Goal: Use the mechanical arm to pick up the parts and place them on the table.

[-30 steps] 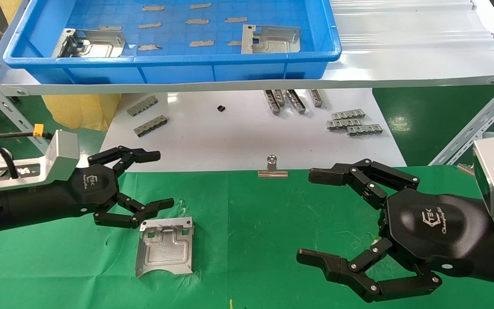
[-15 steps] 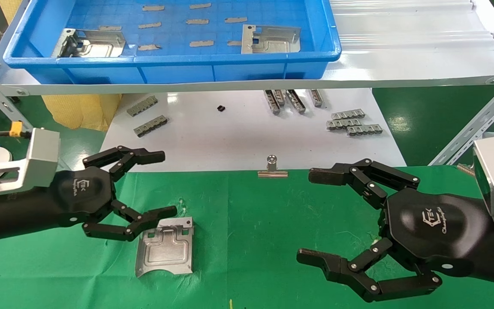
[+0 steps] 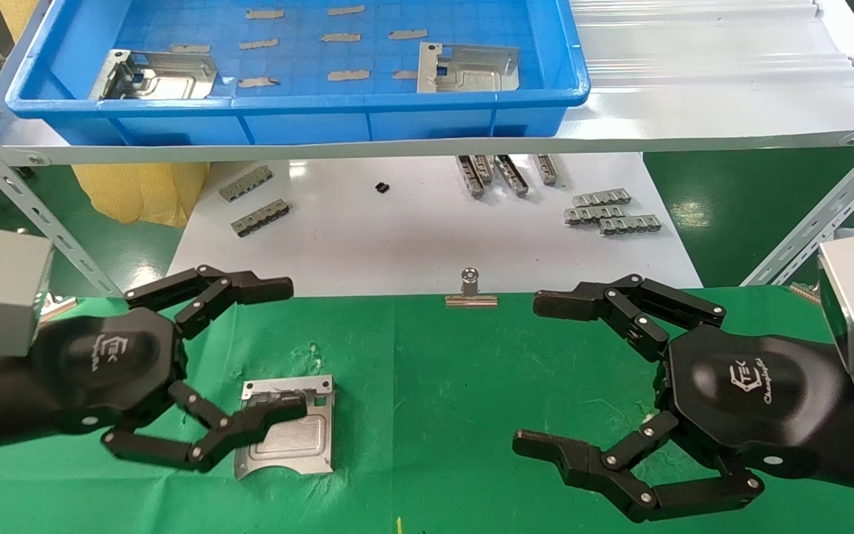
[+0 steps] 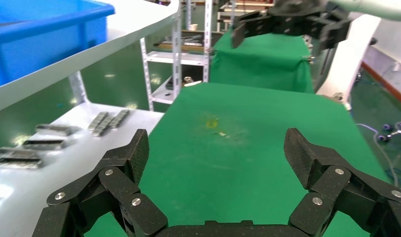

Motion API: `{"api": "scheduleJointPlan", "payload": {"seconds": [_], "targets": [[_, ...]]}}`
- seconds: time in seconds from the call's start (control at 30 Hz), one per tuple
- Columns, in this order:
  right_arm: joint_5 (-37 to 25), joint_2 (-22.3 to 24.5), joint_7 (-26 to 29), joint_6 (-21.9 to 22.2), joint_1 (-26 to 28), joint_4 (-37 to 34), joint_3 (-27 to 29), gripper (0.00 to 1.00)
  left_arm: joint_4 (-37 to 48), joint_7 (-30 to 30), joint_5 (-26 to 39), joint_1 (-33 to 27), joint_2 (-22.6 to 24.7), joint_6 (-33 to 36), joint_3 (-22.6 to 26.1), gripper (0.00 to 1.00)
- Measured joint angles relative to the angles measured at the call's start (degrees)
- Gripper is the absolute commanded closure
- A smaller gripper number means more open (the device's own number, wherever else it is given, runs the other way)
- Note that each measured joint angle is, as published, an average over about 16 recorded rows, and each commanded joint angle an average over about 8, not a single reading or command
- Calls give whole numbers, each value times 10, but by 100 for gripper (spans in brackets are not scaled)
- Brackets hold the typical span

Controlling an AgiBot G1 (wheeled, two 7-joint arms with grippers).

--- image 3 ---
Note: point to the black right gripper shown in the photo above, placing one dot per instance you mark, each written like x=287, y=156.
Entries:
x=753, y=386

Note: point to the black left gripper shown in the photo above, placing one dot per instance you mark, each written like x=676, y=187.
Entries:
x=108, y=363

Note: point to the stamped sheet metal part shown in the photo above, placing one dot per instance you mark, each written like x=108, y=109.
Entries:
x=167, y=81
x=301, y=445
x=471, y=74

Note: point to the silver binder clip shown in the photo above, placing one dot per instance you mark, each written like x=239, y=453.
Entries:
x=471, y=299
x=64, y=305

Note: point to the green cloth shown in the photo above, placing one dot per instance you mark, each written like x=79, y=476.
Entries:
x=434, y=386

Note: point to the yellow mesh bag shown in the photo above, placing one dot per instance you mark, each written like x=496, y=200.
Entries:
x=141, y=193

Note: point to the blue plastic bin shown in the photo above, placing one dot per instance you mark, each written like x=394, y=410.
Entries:
x=308, y=126

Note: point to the perforated steel shelf upright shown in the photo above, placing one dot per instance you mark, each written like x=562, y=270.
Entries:
x=820, y=222
x=41, y=215

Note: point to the grey tape strip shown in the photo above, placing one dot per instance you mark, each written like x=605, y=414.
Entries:
x=259, y=44
x=348, y=75
x=258, y=82
x=265, y=13
x=403, y=74
x=407, y=34
x=190, y=48
x=345, y=10
x=340, y=37

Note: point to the white shelf board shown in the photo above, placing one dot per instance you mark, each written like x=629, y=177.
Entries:
x=694, y=119

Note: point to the white corrugated sheet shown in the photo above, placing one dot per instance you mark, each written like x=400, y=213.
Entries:
x=694, y=44

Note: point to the grey slotted metal rail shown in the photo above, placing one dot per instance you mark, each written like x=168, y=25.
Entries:
x=260, y=218
x=590, y=215
x=548, y=168
x=246, y=183
x=511, y=175
x=469, y=176
x=483, y=167
x=602, y=197
x=630, y=224

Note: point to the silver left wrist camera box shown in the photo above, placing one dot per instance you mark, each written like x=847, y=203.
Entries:
x=8, y=297

